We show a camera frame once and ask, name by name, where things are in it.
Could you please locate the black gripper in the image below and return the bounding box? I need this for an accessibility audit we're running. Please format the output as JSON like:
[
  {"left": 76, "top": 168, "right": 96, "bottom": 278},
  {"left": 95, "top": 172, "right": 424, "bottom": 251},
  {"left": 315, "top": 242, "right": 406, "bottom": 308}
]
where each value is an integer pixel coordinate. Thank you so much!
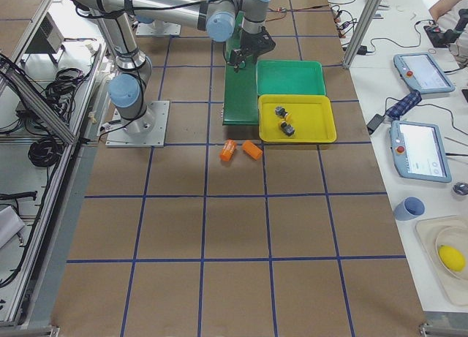
[{"left": 230, "top": 26, "right": 275, "bottom": 72}]

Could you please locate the orange cylinder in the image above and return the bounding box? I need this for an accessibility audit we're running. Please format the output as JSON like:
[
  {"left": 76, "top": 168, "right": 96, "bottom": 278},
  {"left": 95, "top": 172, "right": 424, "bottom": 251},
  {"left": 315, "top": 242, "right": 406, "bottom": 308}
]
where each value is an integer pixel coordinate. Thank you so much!
[
  {"left": 219, "top": 139, "right": 237, "bottom": 162},
  {"left": 242, "top": 140, "right": 263, "bottom": 160}
]

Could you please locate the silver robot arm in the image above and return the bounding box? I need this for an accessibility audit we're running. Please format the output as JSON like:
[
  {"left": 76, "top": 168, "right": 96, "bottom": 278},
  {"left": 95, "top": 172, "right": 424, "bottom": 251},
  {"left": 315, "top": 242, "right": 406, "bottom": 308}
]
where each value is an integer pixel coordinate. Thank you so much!
[{"left": 70, "top": 0, "right": 276, "bottom": 136}]

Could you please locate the green plastic tray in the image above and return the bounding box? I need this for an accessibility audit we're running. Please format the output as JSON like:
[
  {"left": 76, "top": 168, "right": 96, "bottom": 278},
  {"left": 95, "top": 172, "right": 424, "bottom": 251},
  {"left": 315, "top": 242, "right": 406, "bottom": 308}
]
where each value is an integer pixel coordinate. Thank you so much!
[{"left": 257, "top": 60, "right": 327, "bottom": 96}]

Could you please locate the green conveyor belt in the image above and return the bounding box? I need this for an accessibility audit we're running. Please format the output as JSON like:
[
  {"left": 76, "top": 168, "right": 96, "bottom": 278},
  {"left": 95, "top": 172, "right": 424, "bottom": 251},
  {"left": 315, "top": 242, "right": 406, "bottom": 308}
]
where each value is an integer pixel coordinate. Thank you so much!
[{"left": 222, "top": 11, "right": 261, "bottom": 126}]

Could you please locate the yellow plastic tray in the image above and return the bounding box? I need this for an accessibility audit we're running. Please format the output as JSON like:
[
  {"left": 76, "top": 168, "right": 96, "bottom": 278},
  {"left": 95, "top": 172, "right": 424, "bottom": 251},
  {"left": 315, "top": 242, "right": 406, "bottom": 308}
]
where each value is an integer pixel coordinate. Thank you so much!
[{"left": 258, "top": 94, "right": 337, "bottom": 143}]

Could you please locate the black power adapter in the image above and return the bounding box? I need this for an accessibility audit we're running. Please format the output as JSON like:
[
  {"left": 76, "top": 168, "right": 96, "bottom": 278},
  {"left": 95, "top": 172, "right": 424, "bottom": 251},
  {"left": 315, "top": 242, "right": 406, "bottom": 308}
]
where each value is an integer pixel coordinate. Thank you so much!
[{"left": 366, "top": 114, "right": 385, "bottom": 135}]

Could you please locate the far teach pendant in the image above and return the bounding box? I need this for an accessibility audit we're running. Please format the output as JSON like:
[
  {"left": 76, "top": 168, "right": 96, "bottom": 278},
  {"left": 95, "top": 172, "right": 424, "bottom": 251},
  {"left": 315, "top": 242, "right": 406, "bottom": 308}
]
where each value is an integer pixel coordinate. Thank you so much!
[{"left": 393, "top": 53, "right": 455, "bottom": 94}]

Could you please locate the teach pendant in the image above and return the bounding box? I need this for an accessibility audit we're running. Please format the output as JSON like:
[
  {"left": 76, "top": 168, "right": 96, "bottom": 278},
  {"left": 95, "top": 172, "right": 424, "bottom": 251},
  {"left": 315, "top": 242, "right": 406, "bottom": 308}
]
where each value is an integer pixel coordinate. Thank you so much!
[
  {"left": 393, "top": 53, "right": 455, "bottom": 94},
  {"left": 389, "top": 121, "right": 452, "bottom": 183}
]

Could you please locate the grey control box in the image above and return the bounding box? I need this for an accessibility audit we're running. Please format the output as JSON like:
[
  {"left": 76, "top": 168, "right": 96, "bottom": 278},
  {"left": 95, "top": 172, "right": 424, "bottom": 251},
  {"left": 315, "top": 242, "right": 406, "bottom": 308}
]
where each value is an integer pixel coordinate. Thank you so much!
[{"left": 26, "top": 12, "right": 64, "bottom": 64}]

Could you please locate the near teach pendant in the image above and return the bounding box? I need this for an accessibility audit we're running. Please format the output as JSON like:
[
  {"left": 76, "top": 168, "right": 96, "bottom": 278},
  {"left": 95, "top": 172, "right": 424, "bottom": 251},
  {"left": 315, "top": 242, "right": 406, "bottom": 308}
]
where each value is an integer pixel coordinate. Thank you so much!
[{"left": 389, "top": 121, "right": 452, "bottom": 183}]

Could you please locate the blue cup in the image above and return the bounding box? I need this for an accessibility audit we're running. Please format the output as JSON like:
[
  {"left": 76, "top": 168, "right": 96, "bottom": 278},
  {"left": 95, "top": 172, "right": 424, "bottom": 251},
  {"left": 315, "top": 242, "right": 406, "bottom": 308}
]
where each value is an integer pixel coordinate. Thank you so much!
[{"left": 393, "top": 197, "right": 426, "bottom": 221}]

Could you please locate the beige tray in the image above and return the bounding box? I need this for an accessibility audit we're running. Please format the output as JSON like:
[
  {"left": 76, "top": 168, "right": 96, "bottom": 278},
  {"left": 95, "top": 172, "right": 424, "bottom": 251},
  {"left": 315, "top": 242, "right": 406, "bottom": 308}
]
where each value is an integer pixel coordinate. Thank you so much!
[{"left": 416, "top": 216, "right": 467, "bottom": 306}]

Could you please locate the white bowl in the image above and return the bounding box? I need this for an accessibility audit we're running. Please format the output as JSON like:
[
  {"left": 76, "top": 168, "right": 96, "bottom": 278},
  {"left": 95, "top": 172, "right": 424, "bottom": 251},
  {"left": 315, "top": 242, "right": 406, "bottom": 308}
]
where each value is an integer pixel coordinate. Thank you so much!
[{"left": 435, "top": 227, "right": 467, "bottom": 281}]

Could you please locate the yellow lemon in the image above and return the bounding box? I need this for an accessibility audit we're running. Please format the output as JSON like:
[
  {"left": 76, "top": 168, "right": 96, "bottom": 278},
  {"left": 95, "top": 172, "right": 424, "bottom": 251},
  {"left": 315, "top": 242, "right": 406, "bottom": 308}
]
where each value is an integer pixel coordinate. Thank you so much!
[{"left": 438, "top": 245, "right": 466, "bottom": 272}]

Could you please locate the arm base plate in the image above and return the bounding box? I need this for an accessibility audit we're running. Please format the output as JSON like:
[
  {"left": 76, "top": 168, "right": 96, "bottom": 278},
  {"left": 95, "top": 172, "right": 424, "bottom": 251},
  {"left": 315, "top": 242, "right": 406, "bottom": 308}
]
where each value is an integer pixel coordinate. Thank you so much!
[
  {"left": 136, "top": 20, "right": 181, "bottom": 37},
  {"left": 105, "top": 100, "right": 170, "bottom": 148}
]

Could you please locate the aluminium frame post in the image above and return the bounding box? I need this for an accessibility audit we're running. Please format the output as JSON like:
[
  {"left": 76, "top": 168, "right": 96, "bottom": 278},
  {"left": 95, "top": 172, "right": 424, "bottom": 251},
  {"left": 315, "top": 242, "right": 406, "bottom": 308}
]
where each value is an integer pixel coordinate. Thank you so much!
[{"left": 342, "top": 0, "right": 382, "bottom": 69}]

